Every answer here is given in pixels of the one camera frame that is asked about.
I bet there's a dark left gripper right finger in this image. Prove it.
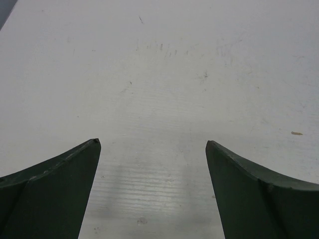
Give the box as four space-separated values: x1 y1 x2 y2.
205 141 319 239

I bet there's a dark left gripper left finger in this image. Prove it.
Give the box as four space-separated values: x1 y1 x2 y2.
0 138 101 239

